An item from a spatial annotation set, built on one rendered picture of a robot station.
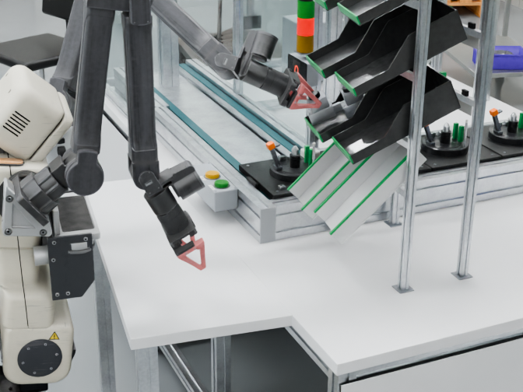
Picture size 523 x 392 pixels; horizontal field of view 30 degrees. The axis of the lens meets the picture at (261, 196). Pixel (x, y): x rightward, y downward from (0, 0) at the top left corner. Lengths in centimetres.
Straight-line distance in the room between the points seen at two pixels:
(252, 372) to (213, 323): 138
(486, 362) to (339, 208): 50
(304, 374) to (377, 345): 144
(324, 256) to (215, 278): 30
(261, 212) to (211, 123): 81
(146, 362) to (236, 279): 32
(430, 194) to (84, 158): 114
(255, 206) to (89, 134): 68
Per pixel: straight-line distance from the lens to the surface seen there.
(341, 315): 226
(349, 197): 238
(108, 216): 275
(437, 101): 224
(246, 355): 368
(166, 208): 210
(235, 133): 318
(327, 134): 233
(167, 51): 362
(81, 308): 402
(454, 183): 282
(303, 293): 234
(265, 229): 255
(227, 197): 264
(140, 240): 260
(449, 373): 228
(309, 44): 282
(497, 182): 291
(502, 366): 237
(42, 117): 214
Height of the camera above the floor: 201
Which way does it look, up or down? 24 degrees down
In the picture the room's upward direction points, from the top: 1 degrees clockwise
